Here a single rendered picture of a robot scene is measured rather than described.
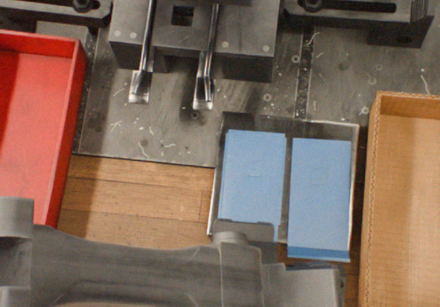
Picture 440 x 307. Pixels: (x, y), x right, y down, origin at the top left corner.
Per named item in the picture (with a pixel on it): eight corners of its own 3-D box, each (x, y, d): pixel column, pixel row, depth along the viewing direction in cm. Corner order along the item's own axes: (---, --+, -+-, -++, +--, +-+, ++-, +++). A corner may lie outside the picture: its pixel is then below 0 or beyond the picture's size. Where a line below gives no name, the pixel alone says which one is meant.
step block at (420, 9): (367, 44, 117) (377, 12, 109) (369, 23, 118) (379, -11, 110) (420, 48, 117) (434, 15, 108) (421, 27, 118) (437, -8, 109)
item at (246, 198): (216, 251, 107) (215, 246, 104) (228, 130, 112) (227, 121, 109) (276, 257, 107) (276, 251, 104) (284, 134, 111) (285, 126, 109)
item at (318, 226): (287, 262, 106) (287, 256, 104) (293, 139, 111) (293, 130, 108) (347, 266, 106) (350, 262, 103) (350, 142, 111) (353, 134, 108)
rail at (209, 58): (205, 84, 109) (203, 75, 107) (218, -15, 113) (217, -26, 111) (210, 84, 109) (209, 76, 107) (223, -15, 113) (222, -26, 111)
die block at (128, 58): (118, 69, 117) (109, 44, 110) (128, -2, 120) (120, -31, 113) (271, 84, 116) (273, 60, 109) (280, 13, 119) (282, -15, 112)
